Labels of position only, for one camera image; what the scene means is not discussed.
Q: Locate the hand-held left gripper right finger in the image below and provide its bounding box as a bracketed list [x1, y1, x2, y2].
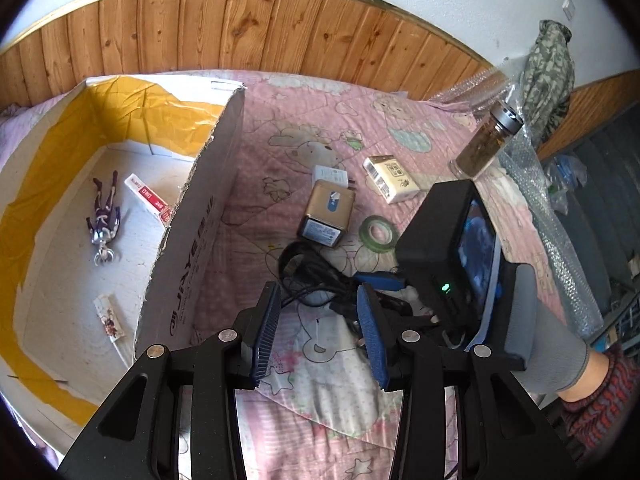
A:
[356, 284, 576, 480]

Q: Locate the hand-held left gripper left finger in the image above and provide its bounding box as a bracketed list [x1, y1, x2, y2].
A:
[57, 282, 282, 480]

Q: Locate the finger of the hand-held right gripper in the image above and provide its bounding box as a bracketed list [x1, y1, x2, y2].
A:
[352, 270, 406, 292]
[372, 295, 416, 320]

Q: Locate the green tape roll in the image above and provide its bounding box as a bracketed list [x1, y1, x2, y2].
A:
[359, 216, 399, 252]

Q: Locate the black cable bundle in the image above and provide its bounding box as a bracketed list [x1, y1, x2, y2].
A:
[277, 241, 362, 317]

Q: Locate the cream cigarette pack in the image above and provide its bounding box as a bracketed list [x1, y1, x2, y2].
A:
[362, 155, 423, 205]

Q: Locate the gold square box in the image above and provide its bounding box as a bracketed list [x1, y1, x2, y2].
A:
[297, 183, 357, 249]

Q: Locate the white cardboard box yellow tape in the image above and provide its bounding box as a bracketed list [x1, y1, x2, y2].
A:
[0, 74, 247, 453]

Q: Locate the white charger plug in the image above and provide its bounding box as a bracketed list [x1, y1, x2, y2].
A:
[311, 165, 357, 192]

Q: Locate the illustrated card pack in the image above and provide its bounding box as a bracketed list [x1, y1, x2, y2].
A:
[93, 294, 125, 342]

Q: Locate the red and white small box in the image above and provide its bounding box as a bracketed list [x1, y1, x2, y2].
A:
[124, 173, 173, 224]

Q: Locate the purple action figure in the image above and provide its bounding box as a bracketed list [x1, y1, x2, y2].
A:
[85, 170, 122, 265]

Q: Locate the person's right forearm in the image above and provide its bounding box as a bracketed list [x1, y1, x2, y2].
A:
[542, 345, 636, 461]

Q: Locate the person's right hand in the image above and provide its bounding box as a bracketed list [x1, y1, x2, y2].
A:
[515, 265, 592, 394]

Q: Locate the glass bottle with metal lid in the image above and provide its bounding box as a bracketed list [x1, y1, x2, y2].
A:
[448, 101, 523, 181]

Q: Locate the clear bubble wrap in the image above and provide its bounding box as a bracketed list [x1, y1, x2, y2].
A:
[430, 57, 606, 346]

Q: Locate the blue plastic bag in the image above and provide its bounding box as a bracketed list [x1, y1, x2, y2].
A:
[545, 155, 588, 211]

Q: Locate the pink cartoon printed blanket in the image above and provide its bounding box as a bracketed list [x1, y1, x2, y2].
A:
[0, 70, 571, 480]

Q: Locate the dark ribbed panel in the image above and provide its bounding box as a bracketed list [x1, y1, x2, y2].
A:
[547, 110, 640, 351]

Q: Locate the camouflage cloth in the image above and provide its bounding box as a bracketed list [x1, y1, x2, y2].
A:
[520, 19, 573, 136]

